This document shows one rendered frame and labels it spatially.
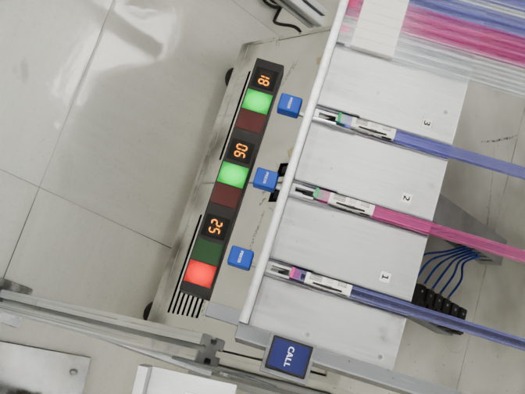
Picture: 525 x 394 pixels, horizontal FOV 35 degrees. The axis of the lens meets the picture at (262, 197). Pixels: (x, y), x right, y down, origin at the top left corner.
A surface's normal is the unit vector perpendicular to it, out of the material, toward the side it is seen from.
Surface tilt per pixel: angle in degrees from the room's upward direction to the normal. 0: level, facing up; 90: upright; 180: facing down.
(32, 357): 0
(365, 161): 43
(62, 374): 0
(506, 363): 0
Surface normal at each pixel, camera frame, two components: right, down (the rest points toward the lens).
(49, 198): 0.66, 0.01
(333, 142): 0.01, -0.25
